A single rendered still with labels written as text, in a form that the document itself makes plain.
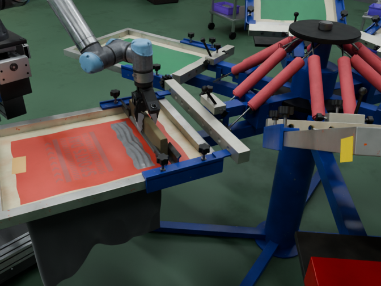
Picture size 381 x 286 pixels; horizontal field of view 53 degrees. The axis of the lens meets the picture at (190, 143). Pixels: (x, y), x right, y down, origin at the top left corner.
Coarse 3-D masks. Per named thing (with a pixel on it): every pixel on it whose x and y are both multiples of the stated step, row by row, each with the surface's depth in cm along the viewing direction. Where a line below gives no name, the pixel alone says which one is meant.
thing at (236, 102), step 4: (232, 100) 171; (236, 100) 172; (228, 104) 168; (232, 104) 168; (236, 104) 168; (240, 104) 168; (228, 108) 166; (232, 108) 167; (236, 108) 168; (240, 108) 169; (232, 112) 168; (236, 112) 169; (240, 112) 170; (216, 116) 165; (220, 116) 166; (232, 116) 169
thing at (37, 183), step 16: (144, 144) 156; (176, 144) 156; (112, 160) 146; (128, 160) 146; (16, 176) 136; (32, 176) 136; (48, 176) 136; (96, 176) 137; (112, 176) 137; (32, 192) 129; (48, 192) 129; (64, 192) 130
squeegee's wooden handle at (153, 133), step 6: (132, 108) 164; (132, 114) 166; (144, 114) 155; (144, 120) 152; (150, 120) 151; (144, 126) 154; (150, 126) 147; (156, 126) 147; (144, 132) 156; (150, 132) 148; (156, 132) 143; (150, 138) 150; (156, 138) 142; (162, 138) 140; (156, 144) 144; (162, 144) 141; (162, 150) 142
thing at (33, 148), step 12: (120, 120) 171; (60, 132) 161; (72, 132) 162; (84, 132) 162; (96, 132) 162; (108, 132) 162; (12, 144) 153; (24, 144) 153; (36, 144) 153; (108, 144) 155; (120, 144) 155; (12, 156) 146; (36, 156) 147
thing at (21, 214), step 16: (80, 112) 169; (96, 112) 171; (112, 112) 174; (176, 112) 171; (0, 128) 156; (16, 128) 158; (32, 128) 161; (192, 128) 160; (192, 144) 156; (208, 144) 150; (0, 192) 124; (80, 192) 124; (96, 192) 125; (112, 192) 127; (128, 192) 130; (0, 208) 117; (16, 208) 118; (32, 208) 118; (48, 208) 119; (64, 208) 122; (0, 224) 114; (16, 224) 117
